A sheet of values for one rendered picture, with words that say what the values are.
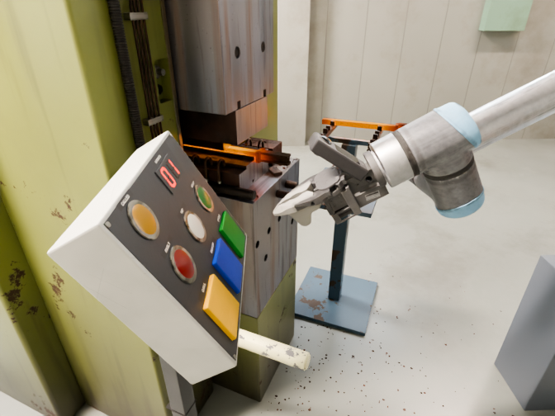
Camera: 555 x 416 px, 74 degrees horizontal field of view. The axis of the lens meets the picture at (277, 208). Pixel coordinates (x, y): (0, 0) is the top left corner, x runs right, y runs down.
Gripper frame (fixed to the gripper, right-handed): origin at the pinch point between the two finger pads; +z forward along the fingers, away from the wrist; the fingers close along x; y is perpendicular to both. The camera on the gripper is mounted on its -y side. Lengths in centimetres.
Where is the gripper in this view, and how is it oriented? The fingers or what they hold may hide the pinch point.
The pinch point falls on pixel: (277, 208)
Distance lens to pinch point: 70.7
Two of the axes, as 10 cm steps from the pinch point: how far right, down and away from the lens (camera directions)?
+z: -8.6, 4.5, 2.2
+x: -0.3, -4.9, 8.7
